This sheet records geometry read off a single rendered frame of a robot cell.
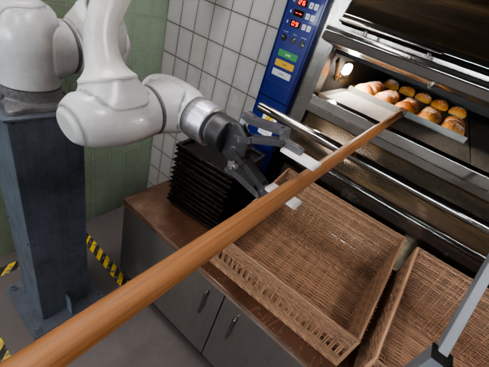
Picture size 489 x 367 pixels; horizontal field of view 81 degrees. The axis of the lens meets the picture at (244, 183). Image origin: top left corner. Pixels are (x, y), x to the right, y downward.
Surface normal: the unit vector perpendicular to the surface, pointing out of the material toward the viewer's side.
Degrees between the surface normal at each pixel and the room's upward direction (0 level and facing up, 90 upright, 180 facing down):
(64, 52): 87
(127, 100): 58
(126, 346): 0
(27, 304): 0
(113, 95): 53
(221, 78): 90
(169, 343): 0
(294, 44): 90
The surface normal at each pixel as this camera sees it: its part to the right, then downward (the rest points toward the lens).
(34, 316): 0.28, -0.79
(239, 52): -0.58, 0.31
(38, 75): 0.68, 0.59
